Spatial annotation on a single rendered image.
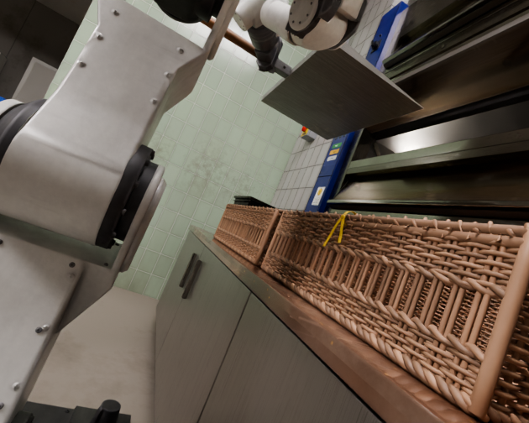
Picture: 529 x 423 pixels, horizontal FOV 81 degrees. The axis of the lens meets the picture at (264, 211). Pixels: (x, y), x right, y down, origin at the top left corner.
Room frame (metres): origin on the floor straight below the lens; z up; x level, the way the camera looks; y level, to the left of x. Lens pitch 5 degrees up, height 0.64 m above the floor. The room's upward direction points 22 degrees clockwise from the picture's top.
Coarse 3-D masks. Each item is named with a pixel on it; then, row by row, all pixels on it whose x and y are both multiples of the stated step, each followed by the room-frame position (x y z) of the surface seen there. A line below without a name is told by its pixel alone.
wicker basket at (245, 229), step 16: (240, 208) 1.09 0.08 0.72; (256, 208) 0.93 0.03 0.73; (272, 208) 0.82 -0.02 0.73; (224, 224) 1.23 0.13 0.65; (240, 224) 1.04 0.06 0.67; (256, 224) 0.89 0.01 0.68; (272, 224) 0.79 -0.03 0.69; (224, 240) 1.13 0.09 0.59; (240, 240) 0.96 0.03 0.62; (256, 240) 0.85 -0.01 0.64; (256, 256) 0.79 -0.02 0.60; (384, 272) 0.92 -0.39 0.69
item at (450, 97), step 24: (528, 24) 0.71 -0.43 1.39; (480, 48) 0.83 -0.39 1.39; (504, 48) 0.79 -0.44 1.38; (528, 48) 0.76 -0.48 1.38; (432, 72) 0.99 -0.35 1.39; (456, 72) 0.94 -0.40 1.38; (480, 72) 0.90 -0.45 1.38; (504, 72) 0.85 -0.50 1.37; (528, 72) 0.82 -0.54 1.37; (432, 96) 1.08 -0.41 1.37; (456, 96) 1.03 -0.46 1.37; (480, 96) 0.97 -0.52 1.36; (408, 120) 1.28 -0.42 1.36
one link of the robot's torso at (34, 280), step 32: (160, 192) 0.39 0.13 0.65; (0, 224) 0.37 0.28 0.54; (0, 256) 0.36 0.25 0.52; (32, 256) 0.37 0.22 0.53; (64, 256) 0.38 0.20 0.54; (96, 256) 0.41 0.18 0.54; (128, 256) 0.41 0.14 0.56; (0, 288) 0.35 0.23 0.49; (32, 288) 0.36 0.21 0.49; (64, 288) 0.38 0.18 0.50; (96, 288) 0.40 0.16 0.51; (0, 320) 0.35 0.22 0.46; (32, 320) 0.36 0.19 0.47; (64, 320) 0.41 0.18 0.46; (0, 352) 0.35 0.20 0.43; (32, 352) 0.36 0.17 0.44; (0, 384) 0.34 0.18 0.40; (32, 384) 0.41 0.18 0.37; (0, 416) 0.34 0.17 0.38; (32, 416) 0.42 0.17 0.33
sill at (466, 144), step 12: (516, 132) 0.79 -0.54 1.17; (528, 132) 0.76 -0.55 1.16; (444, 144) 1.00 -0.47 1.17; (456, 144) 0.96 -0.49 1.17; (468, 144) 0.92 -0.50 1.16; (480, 144) 0.88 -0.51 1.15; (492, 144) 0.84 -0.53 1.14; (384, 156) 1.28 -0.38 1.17; (396, 156) 1.21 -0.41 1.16; (408, 156) 1.14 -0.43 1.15; (420, 156) 1.09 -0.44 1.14; (348, 168) 1.51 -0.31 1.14
